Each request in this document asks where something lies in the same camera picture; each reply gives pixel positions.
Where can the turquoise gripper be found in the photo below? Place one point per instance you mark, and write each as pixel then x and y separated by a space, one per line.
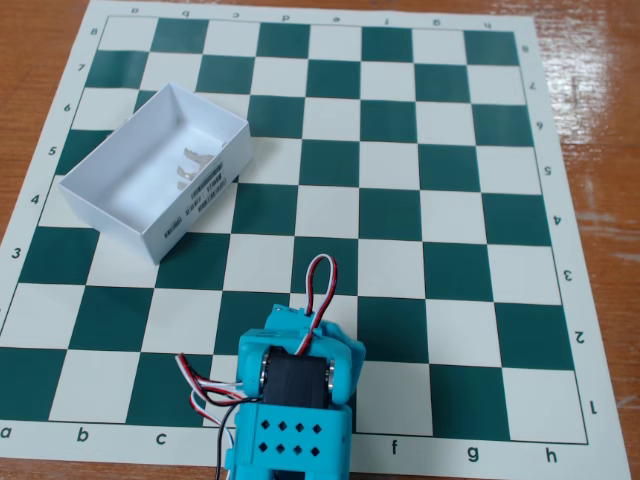
pixel 286 316

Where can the grey and white toy horse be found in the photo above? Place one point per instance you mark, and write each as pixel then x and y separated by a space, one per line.
pixel 193 163

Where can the turquoise robot arm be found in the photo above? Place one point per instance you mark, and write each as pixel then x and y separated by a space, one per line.
pixel 287 435

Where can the white cardboard box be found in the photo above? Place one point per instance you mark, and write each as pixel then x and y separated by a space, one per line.
pixel 140 180

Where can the green and white chessboard mat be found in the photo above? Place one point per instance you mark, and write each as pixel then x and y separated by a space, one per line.
pixel 330 165

